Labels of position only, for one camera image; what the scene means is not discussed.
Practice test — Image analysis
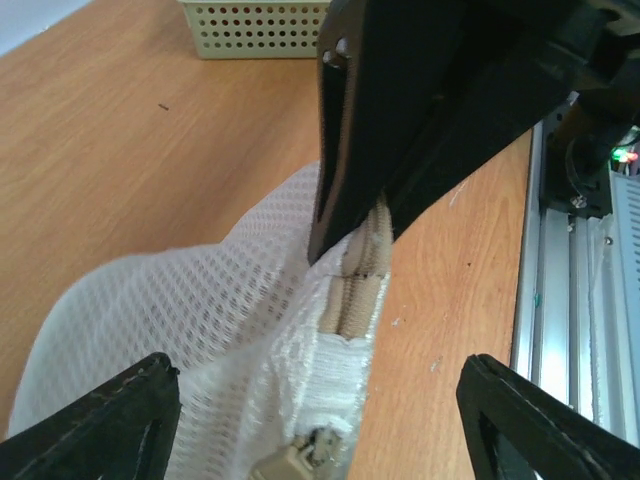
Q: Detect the green perforated plastic basket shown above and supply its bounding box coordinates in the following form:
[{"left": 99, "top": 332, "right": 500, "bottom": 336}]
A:
[{"left": 181, "top": 0, "right": 330, "bottom": 60}]

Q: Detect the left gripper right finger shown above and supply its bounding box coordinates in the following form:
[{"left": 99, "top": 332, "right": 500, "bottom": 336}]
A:
[{"left": 456, "top": 354, "right": 639, "bottom": 479}]

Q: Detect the right circuit board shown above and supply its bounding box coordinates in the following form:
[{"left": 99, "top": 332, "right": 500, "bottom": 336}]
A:
[{"left": 610, "top": 126, "right": 640, "bottom": 177}]

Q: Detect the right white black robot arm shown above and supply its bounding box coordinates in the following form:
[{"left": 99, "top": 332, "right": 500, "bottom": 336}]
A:
[{"left": 308, "top": 1, "right": 639, "bottom": 262}]

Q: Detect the aluminium front rail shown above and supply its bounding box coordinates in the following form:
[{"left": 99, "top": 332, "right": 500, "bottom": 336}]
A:
[{"left": 510, "top": 125, "right": 639, "bottom": 445}]

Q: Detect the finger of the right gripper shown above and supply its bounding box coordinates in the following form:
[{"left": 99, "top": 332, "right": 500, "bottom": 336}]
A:
[
  {"left": 308, "top": 1, "right": 468, "bottom": 263},
  {"left": 387, "top": 75, "right": 572, "bottom": 239}
]

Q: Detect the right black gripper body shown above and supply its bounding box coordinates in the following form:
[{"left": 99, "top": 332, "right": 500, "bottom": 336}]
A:
[{"left": 449, "top": 1, "right": 639, "bottom": 130}]

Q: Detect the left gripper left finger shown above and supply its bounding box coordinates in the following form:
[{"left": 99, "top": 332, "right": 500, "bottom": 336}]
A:
[{"left": 1, "top": 352, "right": 181, "bottom": 479}]

